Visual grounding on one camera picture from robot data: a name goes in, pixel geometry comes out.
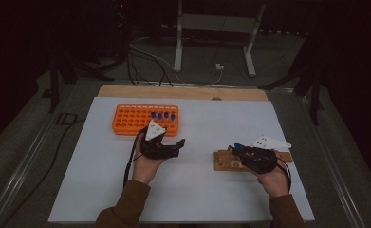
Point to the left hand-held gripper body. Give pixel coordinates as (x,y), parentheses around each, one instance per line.
(153,148)

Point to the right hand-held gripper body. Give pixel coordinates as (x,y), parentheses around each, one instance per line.
(259,160)

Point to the blue capped test tube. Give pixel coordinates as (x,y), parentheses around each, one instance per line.
(153,115)
(172,117)
(159,116)
(238,146)
(166,114)

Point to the wooden test tube rack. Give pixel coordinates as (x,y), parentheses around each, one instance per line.
(226,161)

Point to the orange plastic test tube rack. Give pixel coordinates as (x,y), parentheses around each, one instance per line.
(129,122)

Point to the person's left hand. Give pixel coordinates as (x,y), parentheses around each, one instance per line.
(145,169)

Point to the person's right hand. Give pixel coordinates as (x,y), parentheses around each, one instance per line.
(274,185)

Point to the white board mat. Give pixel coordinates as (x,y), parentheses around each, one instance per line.
(205,190)

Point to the black floor stand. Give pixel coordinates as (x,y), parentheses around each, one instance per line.
(314,101)
(54,88)

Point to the white plug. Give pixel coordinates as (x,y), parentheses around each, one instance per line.
(219,66)

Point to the dark equipment tower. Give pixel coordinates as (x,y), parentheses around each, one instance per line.
(121,22)

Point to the grey metal stand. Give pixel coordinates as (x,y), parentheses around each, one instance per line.
(218,22)

